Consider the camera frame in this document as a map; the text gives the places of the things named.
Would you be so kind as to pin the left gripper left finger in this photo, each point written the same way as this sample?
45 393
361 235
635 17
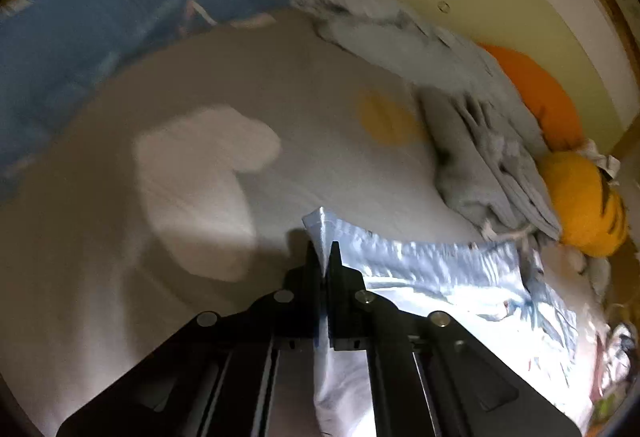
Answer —
216 376

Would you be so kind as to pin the blue patterned pillow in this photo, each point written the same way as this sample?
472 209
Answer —
54 53

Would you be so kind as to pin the light blue Hello Kitty pants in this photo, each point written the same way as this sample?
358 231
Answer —
536 305

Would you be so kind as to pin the crumpled grey blanket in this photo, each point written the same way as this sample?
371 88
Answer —
393 36

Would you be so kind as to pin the orange pillow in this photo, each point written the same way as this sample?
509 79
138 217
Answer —
544 96

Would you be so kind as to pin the yellow tiger-striped plush pillow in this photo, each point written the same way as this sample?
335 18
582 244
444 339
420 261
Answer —
591 212

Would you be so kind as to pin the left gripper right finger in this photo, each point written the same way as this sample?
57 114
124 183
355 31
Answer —
429 376

